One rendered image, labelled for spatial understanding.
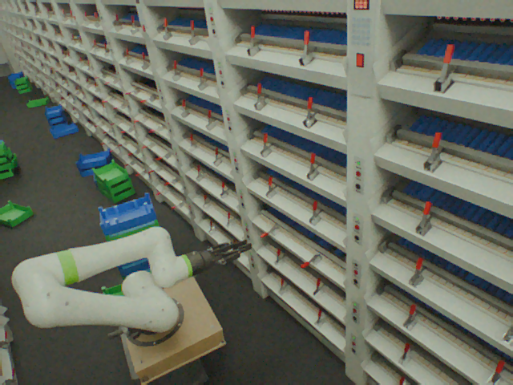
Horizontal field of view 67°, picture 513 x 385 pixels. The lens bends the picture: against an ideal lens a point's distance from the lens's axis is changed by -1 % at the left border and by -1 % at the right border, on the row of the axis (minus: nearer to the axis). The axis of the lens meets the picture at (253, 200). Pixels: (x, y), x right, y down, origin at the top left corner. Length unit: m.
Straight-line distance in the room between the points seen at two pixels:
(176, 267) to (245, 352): 0.70
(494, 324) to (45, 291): 1.22
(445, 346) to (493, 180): 0.59
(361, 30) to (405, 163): 0.34
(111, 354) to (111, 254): 0.90
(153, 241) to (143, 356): 0.46
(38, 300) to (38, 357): 1.21
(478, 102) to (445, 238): 0.38
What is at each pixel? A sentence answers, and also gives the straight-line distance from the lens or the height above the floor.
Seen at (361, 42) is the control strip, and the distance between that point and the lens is 1.03.
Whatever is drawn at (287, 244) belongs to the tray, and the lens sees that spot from 1.70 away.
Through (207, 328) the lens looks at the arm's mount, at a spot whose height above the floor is 0.38.
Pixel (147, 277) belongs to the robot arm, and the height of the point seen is 0.62.
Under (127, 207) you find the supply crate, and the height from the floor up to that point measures 0.42.
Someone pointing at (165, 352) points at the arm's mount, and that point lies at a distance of 1.65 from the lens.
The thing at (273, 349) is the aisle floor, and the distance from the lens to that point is 2.02.
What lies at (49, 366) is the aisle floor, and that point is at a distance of 2.37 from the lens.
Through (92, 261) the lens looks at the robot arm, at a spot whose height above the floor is 0.82.
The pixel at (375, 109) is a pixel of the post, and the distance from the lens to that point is 1.06.
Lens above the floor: 1.63
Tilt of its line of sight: 33 degrees down
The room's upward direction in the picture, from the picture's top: 9 degrees counter-clockwise
